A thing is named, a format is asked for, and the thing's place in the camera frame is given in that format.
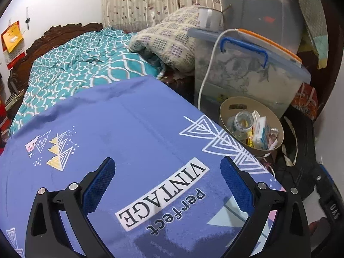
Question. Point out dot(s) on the clear plastic bottle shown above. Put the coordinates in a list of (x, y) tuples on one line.
[(239, 124)]

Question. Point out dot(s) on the hanging keys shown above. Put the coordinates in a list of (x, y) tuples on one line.
[(27, 21)]

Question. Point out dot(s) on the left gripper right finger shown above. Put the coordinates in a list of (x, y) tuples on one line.
[(289, 235)]

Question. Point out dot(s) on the person right hand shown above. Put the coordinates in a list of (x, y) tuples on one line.
[(319, 230)]

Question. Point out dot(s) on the beige round trash bin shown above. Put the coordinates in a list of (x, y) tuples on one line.
[(233, 105)]

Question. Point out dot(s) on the red silver candy wrapper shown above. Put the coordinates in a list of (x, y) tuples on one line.
[(273, 138)]

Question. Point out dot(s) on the carved wooden headboard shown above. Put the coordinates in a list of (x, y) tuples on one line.
[(57, 35)]

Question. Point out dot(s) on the teal patterned quilt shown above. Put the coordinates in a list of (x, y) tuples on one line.
[(91, 59)]

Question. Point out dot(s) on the white enamel mug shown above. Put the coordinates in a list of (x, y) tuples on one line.
[(209, 19)]

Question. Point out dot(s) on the blue patterned bed sheet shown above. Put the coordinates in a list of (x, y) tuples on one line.
[(167, 198)]

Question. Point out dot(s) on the red wall calendar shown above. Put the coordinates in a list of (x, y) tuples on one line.
[(13, 44)]

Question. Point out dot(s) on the clear plastic storage box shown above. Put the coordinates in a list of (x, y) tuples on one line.
[(237, 64)]

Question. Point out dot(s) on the checked grey blanket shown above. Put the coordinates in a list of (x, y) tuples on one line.
[(169, 39)]

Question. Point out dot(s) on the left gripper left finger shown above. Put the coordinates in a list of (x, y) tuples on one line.
[(46, 235)]

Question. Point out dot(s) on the red yellow medicine box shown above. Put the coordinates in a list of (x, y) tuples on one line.
[(249, 139)]

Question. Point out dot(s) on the black bag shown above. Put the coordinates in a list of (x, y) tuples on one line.
[(296, 157)]

